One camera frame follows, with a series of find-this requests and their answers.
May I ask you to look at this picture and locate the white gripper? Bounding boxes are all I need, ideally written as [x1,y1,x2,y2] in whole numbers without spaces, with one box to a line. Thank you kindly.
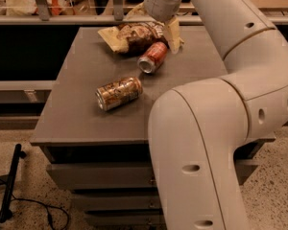
[127,0,181,54]

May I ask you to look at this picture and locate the red coke can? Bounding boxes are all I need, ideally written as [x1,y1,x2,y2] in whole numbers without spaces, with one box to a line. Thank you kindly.
[137,42,167,74]

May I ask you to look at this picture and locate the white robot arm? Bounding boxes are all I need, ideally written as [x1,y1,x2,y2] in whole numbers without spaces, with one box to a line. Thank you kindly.
[144,0,288,230]

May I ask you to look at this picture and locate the orange brown soda can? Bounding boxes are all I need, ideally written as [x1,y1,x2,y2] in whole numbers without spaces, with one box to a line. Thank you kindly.
[95,77,143,111]

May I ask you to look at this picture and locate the brown chip bag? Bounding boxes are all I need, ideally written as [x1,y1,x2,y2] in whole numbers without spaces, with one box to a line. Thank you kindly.
[97,21,184,56]

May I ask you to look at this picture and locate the grey metal railing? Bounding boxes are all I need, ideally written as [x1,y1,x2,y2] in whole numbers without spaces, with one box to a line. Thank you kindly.
[0,0,288,26]

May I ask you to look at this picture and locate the grey drawer cabinet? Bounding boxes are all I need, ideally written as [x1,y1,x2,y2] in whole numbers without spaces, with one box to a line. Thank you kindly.
[30,25,276,227]

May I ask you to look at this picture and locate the black stand leg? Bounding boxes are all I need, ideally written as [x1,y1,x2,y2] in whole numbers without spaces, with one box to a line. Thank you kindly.
[0,144,26,223]

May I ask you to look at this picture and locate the black floor cable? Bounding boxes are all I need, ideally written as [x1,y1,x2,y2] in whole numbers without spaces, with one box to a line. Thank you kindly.
[0,172,70,230]

